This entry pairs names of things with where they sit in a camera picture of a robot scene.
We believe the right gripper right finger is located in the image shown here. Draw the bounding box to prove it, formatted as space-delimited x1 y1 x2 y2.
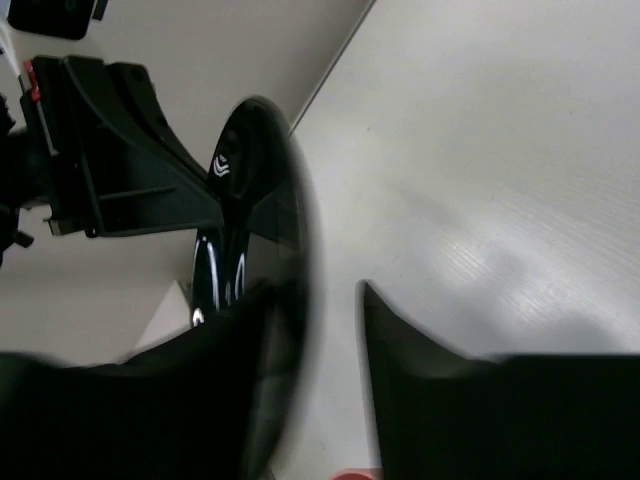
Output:
360 281 639 479

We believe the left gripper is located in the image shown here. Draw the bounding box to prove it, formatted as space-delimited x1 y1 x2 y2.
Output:
17 55 223 237

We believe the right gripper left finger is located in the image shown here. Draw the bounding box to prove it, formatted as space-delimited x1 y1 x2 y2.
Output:
1 282 275 479

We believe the black round plate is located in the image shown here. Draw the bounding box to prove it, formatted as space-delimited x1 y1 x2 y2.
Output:
189 97 312 479

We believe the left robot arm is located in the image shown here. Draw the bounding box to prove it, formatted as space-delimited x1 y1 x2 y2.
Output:
1 1 224 249

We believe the pink plastic cup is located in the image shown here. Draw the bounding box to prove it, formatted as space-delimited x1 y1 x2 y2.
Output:
330 468 379 480

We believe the aluminium table edge rail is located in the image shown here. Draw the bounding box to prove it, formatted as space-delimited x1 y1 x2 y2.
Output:
289 0 376 135

